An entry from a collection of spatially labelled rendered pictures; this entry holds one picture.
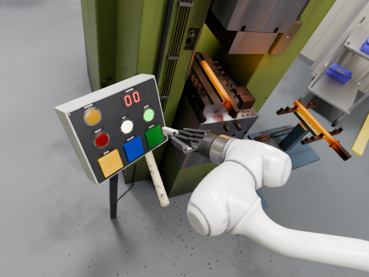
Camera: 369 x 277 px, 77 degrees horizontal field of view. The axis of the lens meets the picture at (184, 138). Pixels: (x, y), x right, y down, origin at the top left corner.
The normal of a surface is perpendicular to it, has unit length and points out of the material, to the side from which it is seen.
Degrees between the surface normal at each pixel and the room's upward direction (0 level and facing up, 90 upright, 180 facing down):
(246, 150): 31
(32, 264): 0
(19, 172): 0
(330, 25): 90
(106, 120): 60
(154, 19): 90
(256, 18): 90
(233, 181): 1
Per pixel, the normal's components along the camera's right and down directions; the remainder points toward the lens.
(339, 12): -0.66, 0.48
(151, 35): 0.35, 0.79
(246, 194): 0.29, -0.58
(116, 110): 0.72, 0.26
